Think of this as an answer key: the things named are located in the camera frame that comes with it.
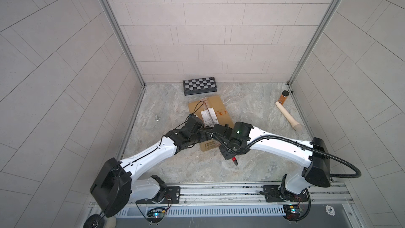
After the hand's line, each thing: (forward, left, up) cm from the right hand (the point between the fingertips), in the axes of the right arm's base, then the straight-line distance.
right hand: (226, 157), depth 72 cm
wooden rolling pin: (+18, -43, -8) cm, 47 cm away
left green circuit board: (-18, +31, -7) cm, 37 cm away
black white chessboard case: (+53, +13, -5) cm, 55 cm away
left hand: (+13, +7, -1) cm, 14 cm away
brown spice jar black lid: (+37, -42, -5) cm, 56 cm away
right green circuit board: (-21, -27, -12) cm, 36 cm away
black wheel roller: (-20, +51, +2) cm, 54 cm away
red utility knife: (-3, -3, +3) cm, 5 cm away
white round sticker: (-22, -43, -12) cm, 50 cm away
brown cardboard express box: (+24, +5, +3) cm, 25 cm away
